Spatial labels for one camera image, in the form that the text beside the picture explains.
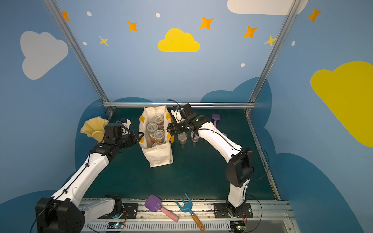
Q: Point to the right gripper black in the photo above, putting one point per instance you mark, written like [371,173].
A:
[177,128]

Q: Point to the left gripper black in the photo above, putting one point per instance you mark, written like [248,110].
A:
[131,138]

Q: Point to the seed jar brown seeds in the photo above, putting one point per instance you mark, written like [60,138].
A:
[182,137]

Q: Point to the white canvas bag yellow handles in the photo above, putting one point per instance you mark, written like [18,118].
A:
[156,143]

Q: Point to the seed jar purple seeds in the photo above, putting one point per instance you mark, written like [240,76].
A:
[194,137]

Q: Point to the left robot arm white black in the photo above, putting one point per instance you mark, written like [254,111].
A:
[61,212]

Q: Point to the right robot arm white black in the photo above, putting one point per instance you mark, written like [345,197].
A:
[240,165]

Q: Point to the seed jar in bag back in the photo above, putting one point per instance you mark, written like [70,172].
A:
[159,120]

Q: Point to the seed jar in bag middle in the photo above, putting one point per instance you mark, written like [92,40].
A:
[152,127]

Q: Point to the yellow ruffled vase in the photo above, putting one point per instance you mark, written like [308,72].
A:
[95,128]

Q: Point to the left circuit board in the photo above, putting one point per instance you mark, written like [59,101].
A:
[115,225]

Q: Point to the circuit board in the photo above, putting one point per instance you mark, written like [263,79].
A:
[237,227]
[115,225]

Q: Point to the right circuit board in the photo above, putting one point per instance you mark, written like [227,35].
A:
[237,227]

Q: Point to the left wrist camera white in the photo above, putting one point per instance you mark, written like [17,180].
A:
[125,125]

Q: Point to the small purple shovel pink handle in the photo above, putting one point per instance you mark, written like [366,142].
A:
[216,118]

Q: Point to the aluminium back rail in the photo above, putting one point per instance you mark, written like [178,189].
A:
[171,104]

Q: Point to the large purple shovel pink handle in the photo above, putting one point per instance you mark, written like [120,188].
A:
[153,203]

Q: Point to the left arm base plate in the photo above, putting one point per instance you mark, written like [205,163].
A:
[128,211]

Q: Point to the teal garden fork wooden handle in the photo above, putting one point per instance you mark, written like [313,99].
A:
[187,208]

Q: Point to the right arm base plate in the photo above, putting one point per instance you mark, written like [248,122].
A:
[225,210]

